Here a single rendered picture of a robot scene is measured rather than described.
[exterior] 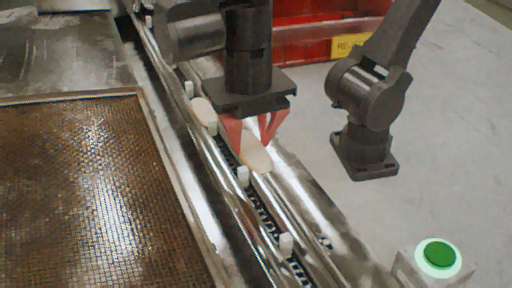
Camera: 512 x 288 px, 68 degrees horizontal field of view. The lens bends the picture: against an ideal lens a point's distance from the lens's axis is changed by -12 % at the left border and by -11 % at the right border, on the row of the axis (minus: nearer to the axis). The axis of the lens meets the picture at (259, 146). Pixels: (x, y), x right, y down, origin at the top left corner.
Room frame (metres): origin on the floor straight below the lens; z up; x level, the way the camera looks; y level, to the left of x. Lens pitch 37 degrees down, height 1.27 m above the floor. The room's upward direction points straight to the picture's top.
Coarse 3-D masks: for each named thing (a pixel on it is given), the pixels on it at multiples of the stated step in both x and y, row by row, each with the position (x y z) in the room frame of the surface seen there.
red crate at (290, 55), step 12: (348, 12) 1.27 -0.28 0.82; (276, 24) 1.15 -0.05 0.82; (288, 24) 1.15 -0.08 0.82; (276, 48) 0.88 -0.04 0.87; (288, 48) 0.89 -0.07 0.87; (300, 48) 0.90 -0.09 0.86; (312, 48) 0.91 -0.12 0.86; (324, 48) 0.92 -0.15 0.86; (276, 60) 0.88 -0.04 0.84; (288, 60) 0.89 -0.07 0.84; (300, 60) 0.90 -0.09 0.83; (312, 60) 0.90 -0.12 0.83; (324, 60) 0.91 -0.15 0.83
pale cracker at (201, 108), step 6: (192, 102) 0.67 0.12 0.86; (198, 102) 0.67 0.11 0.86; (204, 102) 0.67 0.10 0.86; (192, 108) 0.66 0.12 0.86; (198, 108) 0.65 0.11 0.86; (204, 108) 0.65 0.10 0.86; (210, 108) 0.65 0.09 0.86; (198, 114) 0.63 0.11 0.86; (204, 114) 0.63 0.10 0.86; (210, 114) 0.63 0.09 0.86; (216, 114) 0.64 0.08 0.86; (204, 120) 0.62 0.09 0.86
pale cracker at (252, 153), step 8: (248, 136) 0.47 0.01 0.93; (256, 136) 0.47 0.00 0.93; (248, 144) 0.45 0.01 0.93; (256, 144) 0.45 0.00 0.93; (240, 152) 0.44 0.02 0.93; (248, 152) 0.44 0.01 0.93; (256, 152) 0.44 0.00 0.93; (264, 152) 0.44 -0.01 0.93; (248, 160) 0.42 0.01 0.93; (256, 160) 0.42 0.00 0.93; (264, 160) 0.42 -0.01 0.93; (256, 168) 0.41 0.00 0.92; (264, 168) 0.41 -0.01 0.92
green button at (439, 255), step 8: (432, 240) 0.30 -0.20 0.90; (424, 248) 0.29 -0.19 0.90; (432, 248) 0.29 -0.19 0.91; (440, 248) 0.29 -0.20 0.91; (448, 248) 0.29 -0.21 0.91; (424, 256) 0.28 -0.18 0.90; (432, 256) 0.28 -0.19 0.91; (440, 256) 0.28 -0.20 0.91; (448, 256) 0.28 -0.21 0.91; (432, 264) 0.27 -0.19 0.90; (440, 264) 0.27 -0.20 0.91; (448, 264) 0.26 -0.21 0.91
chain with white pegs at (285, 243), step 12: (192, 84) 0.72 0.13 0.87; (192, 96) 0.72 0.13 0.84; (216, 120) 0.60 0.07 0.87; (216, 132) 0.60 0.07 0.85; (216, 144) 0.57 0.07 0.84; (228, 156) 0.54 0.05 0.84; (240, 168) 0.47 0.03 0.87; (240, 180) 0.46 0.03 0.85; (252, 192) 0.45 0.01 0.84; (264, 216) 0.41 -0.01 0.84; (276, 228) 0.38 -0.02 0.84; (288, 240) 0.34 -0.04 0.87; (288, 252) 0.34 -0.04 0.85
